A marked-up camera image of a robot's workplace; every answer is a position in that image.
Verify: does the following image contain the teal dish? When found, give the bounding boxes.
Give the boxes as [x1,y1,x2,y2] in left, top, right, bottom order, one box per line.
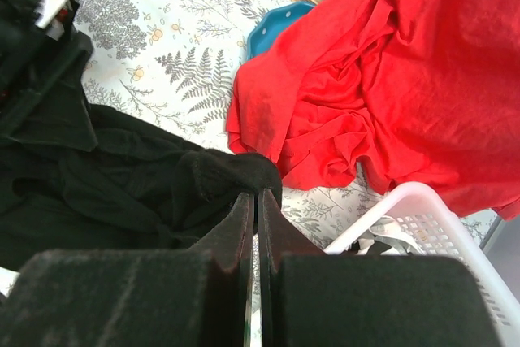
[246,2,314,61]

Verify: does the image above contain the black white striped garment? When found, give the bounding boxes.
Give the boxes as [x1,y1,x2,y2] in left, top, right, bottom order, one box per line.
[347,216,426,256]

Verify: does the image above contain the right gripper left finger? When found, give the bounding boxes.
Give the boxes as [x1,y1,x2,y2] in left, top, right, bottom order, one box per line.
[1,193,254,346]

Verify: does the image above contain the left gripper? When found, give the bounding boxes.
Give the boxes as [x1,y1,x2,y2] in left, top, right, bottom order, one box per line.
[1,0,93,136]

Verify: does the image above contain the red tank top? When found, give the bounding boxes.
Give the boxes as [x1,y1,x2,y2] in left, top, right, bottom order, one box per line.
[227,0,519,220]

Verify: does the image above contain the black tank top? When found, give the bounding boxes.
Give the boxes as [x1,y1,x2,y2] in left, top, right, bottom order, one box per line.
[1,85,282,271]

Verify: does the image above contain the white plastic basket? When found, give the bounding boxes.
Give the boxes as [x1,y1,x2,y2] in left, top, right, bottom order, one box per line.
[325,182,519,346]

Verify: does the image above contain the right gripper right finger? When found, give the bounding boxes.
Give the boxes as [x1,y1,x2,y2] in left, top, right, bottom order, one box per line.
[258,191,501,346]

